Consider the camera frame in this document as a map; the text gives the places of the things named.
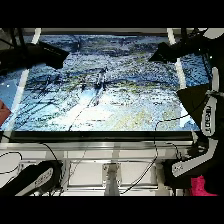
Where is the pink garment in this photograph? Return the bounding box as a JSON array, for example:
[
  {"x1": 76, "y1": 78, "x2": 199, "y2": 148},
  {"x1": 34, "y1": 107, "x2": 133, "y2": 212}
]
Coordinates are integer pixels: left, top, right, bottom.
[{"x1": 189, "y1": 175, "x2": 218, "y2": 197}]

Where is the silver frame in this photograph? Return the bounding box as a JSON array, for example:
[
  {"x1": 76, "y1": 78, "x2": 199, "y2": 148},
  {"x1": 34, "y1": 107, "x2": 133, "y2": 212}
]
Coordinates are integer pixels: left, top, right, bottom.
[{"x1": 0, "y1": 140, "x2": 202, "y2": 197}]

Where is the black cable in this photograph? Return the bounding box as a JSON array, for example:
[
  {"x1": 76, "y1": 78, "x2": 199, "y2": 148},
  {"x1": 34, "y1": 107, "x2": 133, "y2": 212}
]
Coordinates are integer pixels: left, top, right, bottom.
[
  {"x1": 0, "y1": 151, "x2": 24, "y2": 176},
  {"x1": 119, "y1": 114, "x2": 190, "y2": 195}
]

